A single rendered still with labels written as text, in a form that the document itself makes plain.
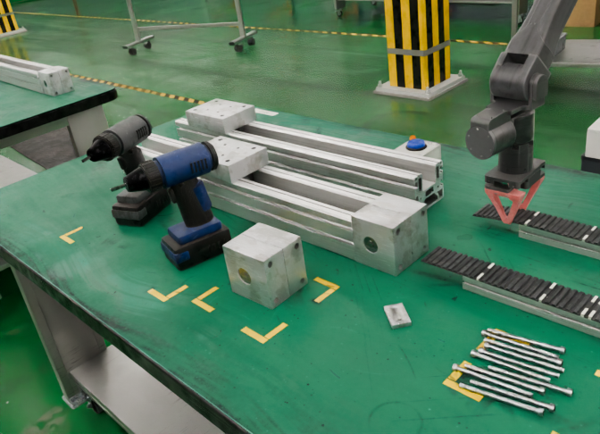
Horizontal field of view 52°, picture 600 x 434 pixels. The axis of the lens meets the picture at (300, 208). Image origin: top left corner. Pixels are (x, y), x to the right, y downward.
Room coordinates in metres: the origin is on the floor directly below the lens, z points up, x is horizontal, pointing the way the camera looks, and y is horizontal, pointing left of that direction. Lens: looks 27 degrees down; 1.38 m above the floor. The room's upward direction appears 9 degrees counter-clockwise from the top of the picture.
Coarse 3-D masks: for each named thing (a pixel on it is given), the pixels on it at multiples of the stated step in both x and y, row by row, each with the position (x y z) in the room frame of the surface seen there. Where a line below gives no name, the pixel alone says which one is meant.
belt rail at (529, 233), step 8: (520, 224) 0.93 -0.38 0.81; (520, 232) 0.93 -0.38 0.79; (528, 232) 0.93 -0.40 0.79; (536, 232) 0.91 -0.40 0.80; (544, 232) 0.90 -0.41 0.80; (536, 240) 0.91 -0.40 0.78; (544, 240) 0.90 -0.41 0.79; (552, 240) 0.89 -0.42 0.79; (560, 240) 0.88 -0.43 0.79; (568, 240) 0.87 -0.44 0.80; (576, 240) 0.86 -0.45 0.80; (568, 248) 0.87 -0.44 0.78; (576, 248) 0.86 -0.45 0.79; (584, 248) 0.85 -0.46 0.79; (592, 248) 0.84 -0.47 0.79; (592, 256) 0.84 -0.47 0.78
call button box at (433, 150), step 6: (426, 144) 1.28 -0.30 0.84; (432, 144) 1.27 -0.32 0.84; (438, 144) 1.27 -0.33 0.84; (396, 150) 1.27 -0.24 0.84; (402, 150) 1.26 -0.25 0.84; (408, 150) 1.26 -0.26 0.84; (414, 150) 1.25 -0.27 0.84; (420, 150) 1.25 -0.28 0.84; (426, 150) 1.24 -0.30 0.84; (432, 150) 1.24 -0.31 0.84; (438, 150) 1.26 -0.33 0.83; (426, 156) 1.23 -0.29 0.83; (432, 156) 1.24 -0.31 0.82; (438, 156) 1.26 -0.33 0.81
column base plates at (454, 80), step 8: (8, 32) 10.17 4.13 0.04; (16, 32) 10.23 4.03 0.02; (448, 80) 4.25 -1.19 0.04; (456, 80) 4.25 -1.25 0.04; (464, 80) 4.29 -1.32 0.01; (376, 88) 4.36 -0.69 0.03; (384, 88) 4.30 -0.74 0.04; (392, 88) 4.26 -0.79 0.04; (400, 88) 4.23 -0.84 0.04; (408, 88) 4.21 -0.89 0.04; (432, 88) 4.12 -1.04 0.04; (440, 88) 4.11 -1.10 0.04; (448, 88) 4.15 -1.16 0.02; (400, 96) 4.18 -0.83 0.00; (408, 96) 4.12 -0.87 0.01; (416, 96) 4.08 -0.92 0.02; (424, 96) 4.04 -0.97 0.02; (432, 96) 4.03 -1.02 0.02
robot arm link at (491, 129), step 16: (544, 80) 0.92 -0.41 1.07; (496, 96) 0.98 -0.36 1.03; (544, 96) 0.94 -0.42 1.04; (480, 112) 0.93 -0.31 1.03; (496, 112) 0.92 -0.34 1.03; (512, 112) 0.91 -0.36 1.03; (480, 128) 0.90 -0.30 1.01; (496, 128) 0.90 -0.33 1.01; (512, 128) 0.91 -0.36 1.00; (480, 144) 0.90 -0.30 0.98; (496, 144) 0.89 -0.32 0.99; (512, 144) 0.92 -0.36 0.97
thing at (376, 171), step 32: (192, 128) 1.60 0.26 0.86; (256, 128) 1.51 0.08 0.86; (288, 128) 1.45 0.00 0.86; (288, 160) 1.32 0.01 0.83; (320, 160) 1.24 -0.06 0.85; (352, 160) 1.19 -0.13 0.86; (384, 160) 1.20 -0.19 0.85; (416, 160) 1.14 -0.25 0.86; (384, 192) 1.13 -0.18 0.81; (416, 192) 1.06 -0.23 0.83
